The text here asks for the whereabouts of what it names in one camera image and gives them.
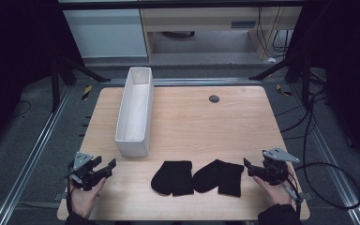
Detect grey tape piece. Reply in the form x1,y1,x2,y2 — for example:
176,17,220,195
53,191,69,202
299,191,314,202

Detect person's right hand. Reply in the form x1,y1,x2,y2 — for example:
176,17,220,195
252,164,298,207

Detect hand-held gripper cable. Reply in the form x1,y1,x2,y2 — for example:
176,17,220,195
65,160,76,217
275,168,304,217

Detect black sock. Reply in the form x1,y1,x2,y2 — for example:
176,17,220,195
150,160,195,197
192,158,246,198

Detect left hand-held gripper cable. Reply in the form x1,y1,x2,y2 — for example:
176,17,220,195
65,160,76,217

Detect long white storage box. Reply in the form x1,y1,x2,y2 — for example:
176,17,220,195
114,66,155,158

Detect metal floor rail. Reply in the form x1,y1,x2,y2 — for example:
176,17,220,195
105,77,263,87
0,85,73,225
289,83,360,225

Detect person's left hand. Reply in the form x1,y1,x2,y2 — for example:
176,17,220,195
67,176,107,219

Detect white cabinet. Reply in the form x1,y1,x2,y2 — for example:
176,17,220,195
61,7,149,59

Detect right hand-held gripper cable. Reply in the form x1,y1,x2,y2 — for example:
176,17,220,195
275,168,304,217

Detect black looped floor cable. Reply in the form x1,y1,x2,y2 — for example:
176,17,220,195
275,88,360,211

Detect black metal stand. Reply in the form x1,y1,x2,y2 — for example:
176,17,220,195
50,55,113,114
248,46,327,109

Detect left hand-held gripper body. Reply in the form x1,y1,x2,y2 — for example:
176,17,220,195
67,151,107,191

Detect black cables under desk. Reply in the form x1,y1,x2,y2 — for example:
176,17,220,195
255,7,294,59

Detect thin black floor cable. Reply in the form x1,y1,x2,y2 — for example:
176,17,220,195
9,99,33,119

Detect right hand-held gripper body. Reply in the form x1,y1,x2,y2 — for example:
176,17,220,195
261,146,301,186

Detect yellow black striped tape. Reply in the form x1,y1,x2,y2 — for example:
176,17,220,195
276,82,293,98
81,84,94,101

